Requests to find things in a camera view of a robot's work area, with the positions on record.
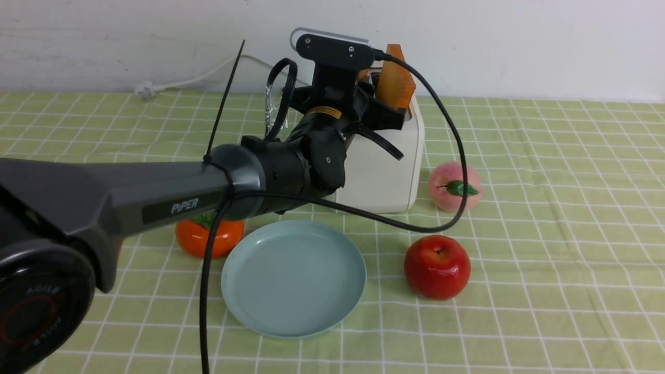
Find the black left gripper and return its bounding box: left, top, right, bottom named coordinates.
left=289, top=83, right=406, bottom=137

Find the toast slice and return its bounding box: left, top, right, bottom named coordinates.
left=375, top=61, right=416, bottom=110

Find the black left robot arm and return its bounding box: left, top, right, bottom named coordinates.
left=2, top=83, right=406, bottom=373

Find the white two-slot toaster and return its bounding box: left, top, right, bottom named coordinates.
left=326, top=95, right=425, bottom=215

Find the pink peach with leaf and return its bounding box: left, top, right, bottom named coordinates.
left=428, top=162, right=483, bottom=213

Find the red apple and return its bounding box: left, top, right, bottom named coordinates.
left=403, top=235, right=472, bottom=301

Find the light blue round plate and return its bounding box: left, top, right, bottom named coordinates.
left=220, top=220, right=367, bottom=339

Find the orange persimmon with green calyx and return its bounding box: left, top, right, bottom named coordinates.
left=174, top=211, right=245, bottom=259

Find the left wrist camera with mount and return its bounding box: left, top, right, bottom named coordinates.
left=290, top=28, right=375, bottom=88

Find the black camera cable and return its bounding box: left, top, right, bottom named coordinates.
left=199, top=49, right=469, bottom=374

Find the black cable tie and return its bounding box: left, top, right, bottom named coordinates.
left=203, top=39, right=246, bottom=167

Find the white power cable with plug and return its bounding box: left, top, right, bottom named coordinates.
left=135, top=54, right=284, bottom=100

